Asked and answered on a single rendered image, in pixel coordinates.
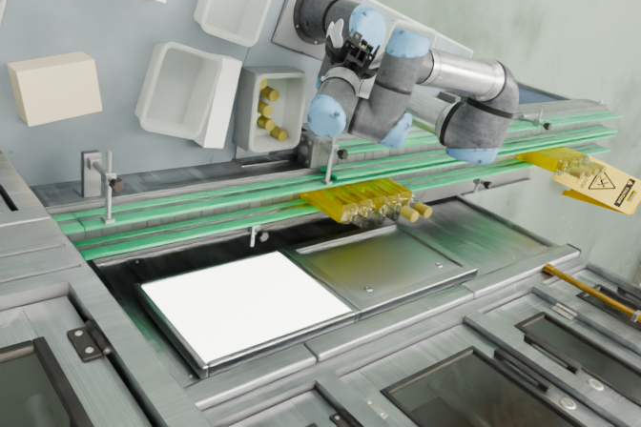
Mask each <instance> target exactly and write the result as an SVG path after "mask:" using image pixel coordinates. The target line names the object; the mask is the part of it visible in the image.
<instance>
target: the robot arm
mask: <svg viewBox="0 0 641 427"><path fill-rule="evenodd" d="M300 25H301V27H302V29H303V31H304V32H305V33H306V34H307V35H308V36H310V37H313V38H315V39H319V40H324V39H326V40H325V56H324V58H323V61H322V64H321V68H320V72H319V73H318V80H317V84H316V89H317V91H318V92H317V94H316V96H315V98H313V100H312V102H311V105H310V109H309V111H308V114H307V123H308V125H309V127H310V129H311V130H312V131H313V132H314V133H315V134H317V135H319V136H321V137H325V138H327V137H335V136H337V135H339V134H340V133H341V132H345V133H349V134H352V135H355V136H357V137H360V138H363V139H366V140H369V141H371V142H374V143H377V145H382V146H386V147H388V148H393V149H399V148H401V147H402V146H403V143H404V141H405V139H406V137H407V135H408V132H409V129H410V126H411V125H414V126H416V127H418V128H420V129H422V130H425V131H427V132H430V133H433V134H435V135H437V136H438V140H439V143H440V144H442V145H444V146H446V147H447V148H446V149H445V153H446V154H447V155H449V156H450V157H453V158H455V159H458V160H462V161H465V162H469V163H474V164H481V165H486V164H490V163H491V162H493V161H494V159H495V157H496V155H497V153H498V151H499V150H501V148H500V147H501V145H502V143H503V140H504V138H505V136H506V133H507V129H508V127H509V125H510V122H511V120H512V118H513V115H514V114H515V113H516V110H517V108H518V103H519V91H518V86H517V83H516V80H515V78H514V75H513V74H512V72H511V71H510V69H509V68H508V67H507V66H506V65H505V64H503V63H501V62H500V61H497V60H494V59H491V58H482V59H479V60H476V59H472V58H469V57H465V56H461V55H458V54H455V53H451V52H447V51H441V50H437V49H433V48H430V47H429V44H430V39H429V38H428V37H426V36H424V35H421V34H418V33H416V32H414V31H411V30H405V29H402V28H396V29H394V30H393V31H392V33H391V35H390V38H389V40H388V43H387V44H386V45H385V48H384V52H383V53H381V54H380V55H379V56H377V57H376V54H377V52H378V49H380V48H381V46H382V45H383V41H384V38H385V35H386V25H385V22H384V20H383V16H382V15H381V14H380V13H379V12H378V11H377V10H374V9H372V8H371V7H370V6H367V5H363V4H360V3H358V2H355V1H352V0H303V1H302V4H301V7H300ZM369 56H371V59H369ZM415 85H421V86H426V87H431V88H436V89H442V90H447V91H453V92H462V93H467V94H468V97H467V100H466V102H465V103H464V102H462V101H458V102H455V103H453V104H449V103H447V102H444V101H443V100H441V99H438V98H436V97H433V96H431V95H429V94H426V93H424V92H421V91H417V90H415V89H413V88H414V86H415Z"/></svg>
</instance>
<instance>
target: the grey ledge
mask: <svg viewBox="0 0 641 427"><path fill-rule="evenodd" d="M530 171H531V168H528V169H523V170H519V171H515V172H510V173H501V174H496V175H492V176H488V177H483V179H484V181H490V182H492V187H491V188H490V189H486V188H485V186H484V185H479V187H478V191H477V193H482V192H486V191H491V190H495V189H499V188H503V187H507V186H511V185H515V184H520V183H524V182H528V181H531V180H532V179H530V178H529V174H530ZM475 185H476V184H474V183H473V180H469V181H465V182H460V183H455V184H451V185H446V186H442V187H437V188H433V189H428V190H423V191H418V192H414V194H415V196H416V201H418V202H419V201H421V202H423V203H425V202H429V201H433V200H438V199H442V198H446V197H450V196H454V195H458V194H460V195H462V196H467V195H471V194H474V193H473V192H474V188H475Z"/></svg>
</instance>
